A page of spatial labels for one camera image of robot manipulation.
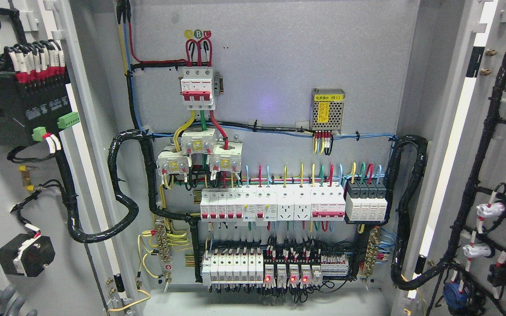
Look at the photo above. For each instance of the grey cabinet door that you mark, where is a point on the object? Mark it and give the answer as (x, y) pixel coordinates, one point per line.
(83, 280)
(480, 261)

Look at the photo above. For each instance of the grey cabinet body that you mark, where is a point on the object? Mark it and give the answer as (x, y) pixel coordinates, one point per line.
(400, 63)

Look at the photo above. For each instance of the white current transformer cluster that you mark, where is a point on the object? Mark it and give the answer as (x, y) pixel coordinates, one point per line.
(198, 147)

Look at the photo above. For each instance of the white socket breaker row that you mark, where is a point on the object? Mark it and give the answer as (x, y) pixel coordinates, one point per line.
(260, 205)

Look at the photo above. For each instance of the red white main breaker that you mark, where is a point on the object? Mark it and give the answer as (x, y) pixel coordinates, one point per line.
(200, 87)

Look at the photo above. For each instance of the perforated metal power supply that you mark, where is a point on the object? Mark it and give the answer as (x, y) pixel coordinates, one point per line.
(327, 109)

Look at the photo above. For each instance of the relay terminal row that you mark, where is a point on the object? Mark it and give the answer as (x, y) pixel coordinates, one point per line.
(273, 268)

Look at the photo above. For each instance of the brass ground bar left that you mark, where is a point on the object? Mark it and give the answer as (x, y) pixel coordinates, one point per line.
(164, 249)

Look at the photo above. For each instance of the brass ground bar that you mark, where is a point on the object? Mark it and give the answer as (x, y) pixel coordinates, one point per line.
(374, 241)
(164, 249)

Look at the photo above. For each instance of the black white surge protector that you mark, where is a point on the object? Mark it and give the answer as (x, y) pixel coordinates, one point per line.
(365, 202)

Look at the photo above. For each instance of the brass ground bar right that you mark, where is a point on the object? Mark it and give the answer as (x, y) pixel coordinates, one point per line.
(374, 241)

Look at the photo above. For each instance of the black digital power meter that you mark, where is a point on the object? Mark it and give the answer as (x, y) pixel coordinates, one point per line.
(30, 110)

